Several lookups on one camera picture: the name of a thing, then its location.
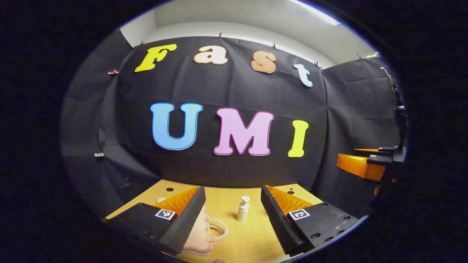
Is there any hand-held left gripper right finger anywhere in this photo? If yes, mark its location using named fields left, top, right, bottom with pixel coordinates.
left=260, top=184, right=361, bottom=257

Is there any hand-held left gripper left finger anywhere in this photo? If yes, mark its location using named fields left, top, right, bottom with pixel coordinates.
left=101, top=186, right=206, bottom=256

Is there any pink suitcase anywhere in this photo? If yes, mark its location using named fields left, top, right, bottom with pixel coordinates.
left=156, top=197, right=229, bottom=255

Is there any white pump bottle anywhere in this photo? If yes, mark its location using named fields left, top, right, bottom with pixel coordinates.
left=237, top=196, right=251, bottom=222

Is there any black backdrop cloth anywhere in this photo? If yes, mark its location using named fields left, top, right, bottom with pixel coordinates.
left=60, top=29, right=406, bottom=220

